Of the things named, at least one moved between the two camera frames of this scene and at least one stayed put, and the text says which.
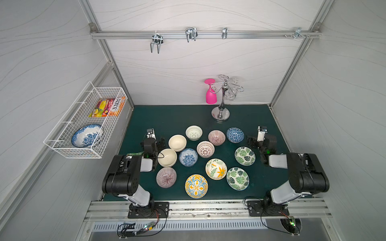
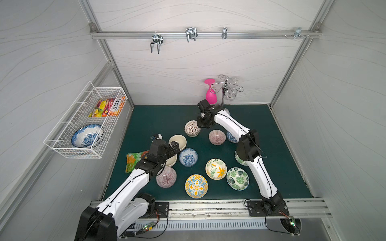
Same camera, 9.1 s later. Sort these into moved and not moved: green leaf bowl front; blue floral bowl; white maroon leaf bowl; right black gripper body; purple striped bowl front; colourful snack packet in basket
Moved: white maroon leaf bowl; right black gripper body
Not moved: colourful snack packet in basket; blue floral bowl; purple striped bowl front; green leaf bowl front
